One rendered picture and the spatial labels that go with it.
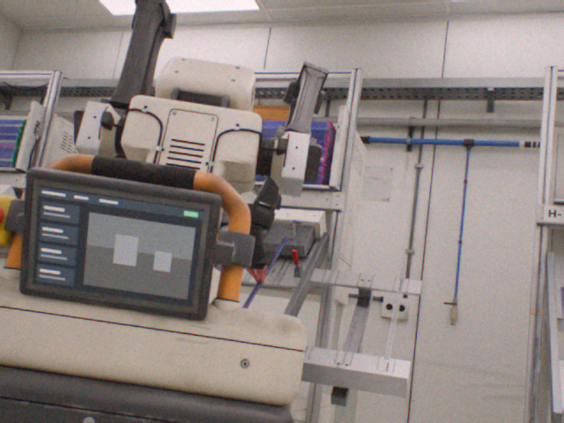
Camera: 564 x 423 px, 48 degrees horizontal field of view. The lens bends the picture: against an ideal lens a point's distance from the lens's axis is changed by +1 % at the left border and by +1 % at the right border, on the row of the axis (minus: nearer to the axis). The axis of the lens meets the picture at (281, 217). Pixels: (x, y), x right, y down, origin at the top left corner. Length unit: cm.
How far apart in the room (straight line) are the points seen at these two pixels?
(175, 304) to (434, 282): 297
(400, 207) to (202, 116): 266
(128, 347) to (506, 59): 355
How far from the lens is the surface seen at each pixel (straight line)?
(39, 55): 549
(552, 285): 214
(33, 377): 93
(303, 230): 229
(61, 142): 328
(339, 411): 186
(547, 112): 246
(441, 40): 425
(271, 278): 217
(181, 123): 131
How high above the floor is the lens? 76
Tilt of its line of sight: 12 degrees up
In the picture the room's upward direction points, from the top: 9 degrees clockwise
